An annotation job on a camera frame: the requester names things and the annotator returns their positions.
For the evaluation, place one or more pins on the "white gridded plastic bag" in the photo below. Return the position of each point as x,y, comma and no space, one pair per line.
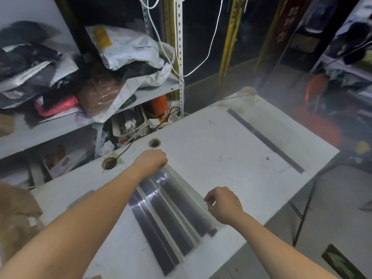
125,92

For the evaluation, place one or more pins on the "white mailer bag yellow patch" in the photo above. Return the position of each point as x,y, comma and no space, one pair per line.
130,49

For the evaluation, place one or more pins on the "black fluffy plastic bag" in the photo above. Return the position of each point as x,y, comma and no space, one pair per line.
23,33

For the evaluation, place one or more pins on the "dark red yellow-edged sign post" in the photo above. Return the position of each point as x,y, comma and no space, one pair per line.
283,31

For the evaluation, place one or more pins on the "clear tape roll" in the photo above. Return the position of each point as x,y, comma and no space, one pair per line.
249,91

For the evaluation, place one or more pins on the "white power strip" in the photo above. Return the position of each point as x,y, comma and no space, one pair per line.
157,122

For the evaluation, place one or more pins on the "person's right forearm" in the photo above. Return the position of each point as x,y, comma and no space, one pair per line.
276,249

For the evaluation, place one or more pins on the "person's right hand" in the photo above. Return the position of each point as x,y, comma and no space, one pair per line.
228,206

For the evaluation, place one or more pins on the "orange box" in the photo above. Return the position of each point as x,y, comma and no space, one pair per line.
159,104

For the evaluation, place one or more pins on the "black metal table leg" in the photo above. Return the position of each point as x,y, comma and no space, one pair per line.
303,217

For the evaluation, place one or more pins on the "colourful printed paper box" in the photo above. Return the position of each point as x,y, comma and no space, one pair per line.
64,165

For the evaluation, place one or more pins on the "brown parcel in clear wrap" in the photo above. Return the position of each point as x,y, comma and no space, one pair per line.
98,98

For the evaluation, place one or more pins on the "grey and black mailer bag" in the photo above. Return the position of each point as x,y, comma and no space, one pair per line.
26,72

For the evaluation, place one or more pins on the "grey metal shelf rack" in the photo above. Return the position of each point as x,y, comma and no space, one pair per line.
43,133

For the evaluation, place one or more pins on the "person's left forearm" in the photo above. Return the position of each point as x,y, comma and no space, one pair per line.
72,229

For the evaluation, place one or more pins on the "cluttered background storage rack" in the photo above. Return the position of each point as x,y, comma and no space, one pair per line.
348,84

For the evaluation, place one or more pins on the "yellow and black post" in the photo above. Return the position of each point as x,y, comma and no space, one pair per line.
232,40

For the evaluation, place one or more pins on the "white plastic basket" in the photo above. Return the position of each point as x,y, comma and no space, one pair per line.
128,124

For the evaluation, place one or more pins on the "person's left hand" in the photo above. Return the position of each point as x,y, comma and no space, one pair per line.
152,164

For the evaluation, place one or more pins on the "pink plastic packet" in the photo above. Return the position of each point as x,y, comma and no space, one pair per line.
58,107

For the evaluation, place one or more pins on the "black fabric bundle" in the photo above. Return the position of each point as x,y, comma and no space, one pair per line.
136,69

